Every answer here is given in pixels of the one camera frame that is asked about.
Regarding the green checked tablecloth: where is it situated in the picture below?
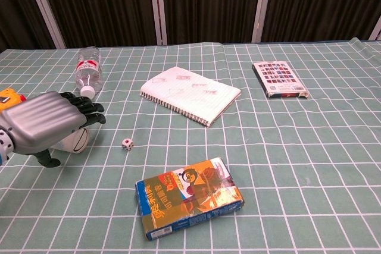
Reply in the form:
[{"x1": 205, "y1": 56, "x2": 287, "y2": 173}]
[{"x1": 0, "y1": 37, "x2": 381, "y2": 254}]

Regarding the clear plastic water bottle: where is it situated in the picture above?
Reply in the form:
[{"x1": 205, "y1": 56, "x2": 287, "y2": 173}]
[{"x1": 75, "y1": 46, "x2": 104, "y2": 99}]

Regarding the white paper cup blue flower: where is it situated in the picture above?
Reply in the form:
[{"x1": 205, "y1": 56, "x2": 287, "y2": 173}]
[{"x1": 52, "y1": 127, "x2": 90, "y2": 155}]

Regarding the blue and yellow snack box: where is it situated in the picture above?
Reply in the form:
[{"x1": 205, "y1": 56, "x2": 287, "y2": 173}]
[{"x1": 135, "y1": 156, "x2": 245, "y2": 242}]

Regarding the white spiral notebook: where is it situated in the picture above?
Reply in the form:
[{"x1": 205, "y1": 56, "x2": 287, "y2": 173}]
[{"x1": 139, "y1": 66, "x2": 242, "y2": 129}]

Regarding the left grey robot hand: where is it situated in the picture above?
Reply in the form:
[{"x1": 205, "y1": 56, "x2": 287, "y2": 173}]
[{"x1": 0, "y1": 91, "x2": 107, "y2": 168}]

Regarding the white partition frame post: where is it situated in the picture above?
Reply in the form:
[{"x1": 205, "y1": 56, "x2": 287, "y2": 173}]
[
  {"x1": 251, "y1": 0, "x2": 274, "y2": 43},
  {"x1": 23, "y1": 0, "x2": 67, "y2": 49},
  {"x1": 148, "y1": 0, "x2": 168, "y2": 46},
  {"x1": 368, "y1": 15, "x2": 381, "y2": 42}
]

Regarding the white die red dot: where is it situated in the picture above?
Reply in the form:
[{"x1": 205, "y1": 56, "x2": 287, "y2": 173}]
[{"x1": 121, "y1": 138, "x2": 135, "y2": 152}]

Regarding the yellow duck toy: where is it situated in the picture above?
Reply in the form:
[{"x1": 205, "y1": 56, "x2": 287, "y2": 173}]
[{"x1": 0, "y1": 87, "x2": 27, "y2": 114}]

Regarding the card box with picture grid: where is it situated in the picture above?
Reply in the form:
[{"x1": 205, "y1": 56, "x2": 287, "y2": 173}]
[{"x1": 252, "y1": 61, "x2": 310, "y2": 99}]

